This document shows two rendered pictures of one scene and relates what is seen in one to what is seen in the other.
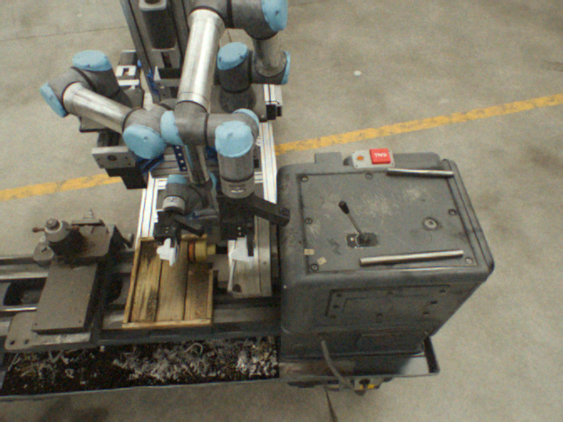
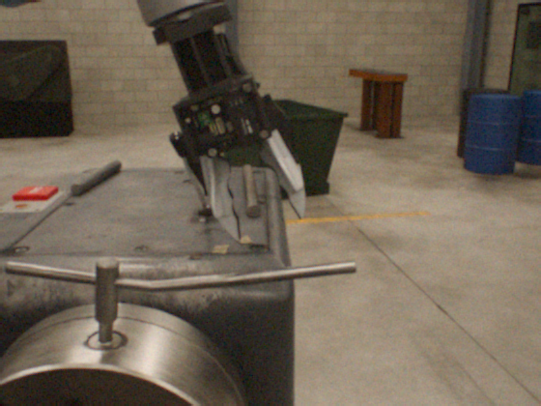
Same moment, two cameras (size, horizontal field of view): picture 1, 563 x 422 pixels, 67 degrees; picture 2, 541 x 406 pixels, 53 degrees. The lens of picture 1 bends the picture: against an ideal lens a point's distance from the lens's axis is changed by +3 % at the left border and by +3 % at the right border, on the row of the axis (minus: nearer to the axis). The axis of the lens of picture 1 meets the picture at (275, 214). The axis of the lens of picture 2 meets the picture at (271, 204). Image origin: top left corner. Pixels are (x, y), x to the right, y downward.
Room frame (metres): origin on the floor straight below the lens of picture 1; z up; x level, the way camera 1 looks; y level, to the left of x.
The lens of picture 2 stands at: (0.51, 0.58, 1.53)
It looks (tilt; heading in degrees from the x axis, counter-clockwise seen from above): 17 degrees down; 270
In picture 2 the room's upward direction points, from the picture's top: straight up
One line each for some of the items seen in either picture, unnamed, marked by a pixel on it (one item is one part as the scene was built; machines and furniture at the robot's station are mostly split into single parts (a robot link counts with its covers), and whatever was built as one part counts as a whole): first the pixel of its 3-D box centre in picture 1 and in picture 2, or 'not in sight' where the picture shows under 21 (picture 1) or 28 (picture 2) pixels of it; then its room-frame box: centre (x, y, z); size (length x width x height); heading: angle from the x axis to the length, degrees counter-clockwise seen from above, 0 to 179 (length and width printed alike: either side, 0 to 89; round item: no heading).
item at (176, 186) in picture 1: (175, 191); not in sight; (0.95, 0.37, 1.07); 0.11 x 0.08 x 0.09; 1
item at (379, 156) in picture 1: (379, 156); (36, 195); (0.92, -0.35, 1.26); 0.06 x 0.06 x 0.02; 1
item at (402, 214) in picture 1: (365, 242); (155, 306); (0.72, -0.31, 1.06); 0.59 x 0.48 x 0.39; 91
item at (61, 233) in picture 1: (55, 229); not in sight; (0.75, 0.72, 1.13); 0.08 x 0.08 x 0.03
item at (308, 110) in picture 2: not in sight; (273, 148); (0.48, -4.99, 0.43); 1.34 x 0.94 x 0.85; 113
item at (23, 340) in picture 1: (66, 283); not in sight; (0.67, 0.77, 0.90); 0.47 x 0.30 x 0.06; 1
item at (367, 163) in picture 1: (371, 163); (34, 214); (0.92, -0.32, 1.23); 0.13 x 0.08 x 0.05; 91
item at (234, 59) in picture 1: (235, 65); not in sight; (1.33, 0.14, 1.33); 0.13 x 0.12 x 0.14; 84
